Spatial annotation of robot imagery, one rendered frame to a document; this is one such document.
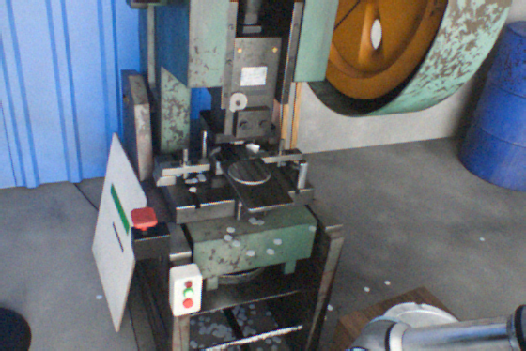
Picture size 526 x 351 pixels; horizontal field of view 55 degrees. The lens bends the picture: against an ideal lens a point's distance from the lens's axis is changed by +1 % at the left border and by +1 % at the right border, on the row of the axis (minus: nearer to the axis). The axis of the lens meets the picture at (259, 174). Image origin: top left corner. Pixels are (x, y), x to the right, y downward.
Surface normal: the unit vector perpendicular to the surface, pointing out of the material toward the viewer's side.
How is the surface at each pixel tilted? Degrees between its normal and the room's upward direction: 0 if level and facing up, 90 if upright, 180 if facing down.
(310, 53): 90
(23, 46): 90
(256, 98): 90
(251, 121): 90
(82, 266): 0
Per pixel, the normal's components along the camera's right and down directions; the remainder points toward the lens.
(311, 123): 0.37, 0.53
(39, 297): 0.11, -0.84
